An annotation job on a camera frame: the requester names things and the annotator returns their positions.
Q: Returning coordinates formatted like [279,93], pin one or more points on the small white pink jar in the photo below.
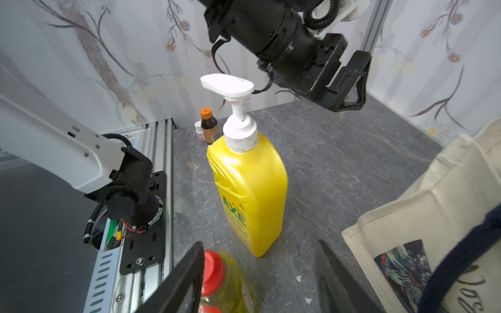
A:
[199,131]

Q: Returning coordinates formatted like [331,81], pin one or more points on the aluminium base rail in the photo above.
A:
[136,251]

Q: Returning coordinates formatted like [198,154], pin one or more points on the small brown jar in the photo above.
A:
[209,126]

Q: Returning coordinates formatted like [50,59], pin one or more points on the yellow Axe pump bottle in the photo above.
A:
[248,171]

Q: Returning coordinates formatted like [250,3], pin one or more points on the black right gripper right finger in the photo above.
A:
[338,291]

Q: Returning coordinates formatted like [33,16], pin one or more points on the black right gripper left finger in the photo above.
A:
[181,290]

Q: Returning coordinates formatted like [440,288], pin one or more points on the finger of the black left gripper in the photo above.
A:
[349,86]

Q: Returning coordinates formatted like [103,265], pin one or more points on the green soap bottle red cap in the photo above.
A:
[225,287]

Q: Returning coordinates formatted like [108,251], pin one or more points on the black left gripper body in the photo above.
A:
[307,66]

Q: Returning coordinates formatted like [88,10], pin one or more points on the beige canvas shopping bag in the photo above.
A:
[400,245]

